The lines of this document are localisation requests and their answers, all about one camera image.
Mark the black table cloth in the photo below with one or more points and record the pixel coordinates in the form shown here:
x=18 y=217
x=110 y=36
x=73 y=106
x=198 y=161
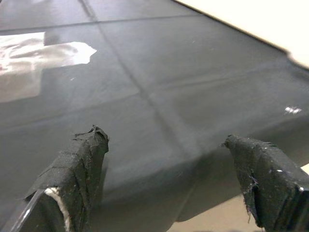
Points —
x=169 y=72

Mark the clear tape cross patch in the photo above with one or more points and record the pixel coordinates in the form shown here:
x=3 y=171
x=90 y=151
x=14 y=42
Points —
x=29 y=60

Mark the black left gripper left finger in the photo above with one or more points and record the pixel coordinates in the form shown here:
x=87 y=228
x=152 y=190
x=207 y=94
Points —
x=72 y=174

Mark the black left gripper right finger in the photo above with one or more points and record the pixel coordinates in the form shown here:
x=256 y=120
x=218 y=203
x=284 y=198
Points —
x=270 y=181

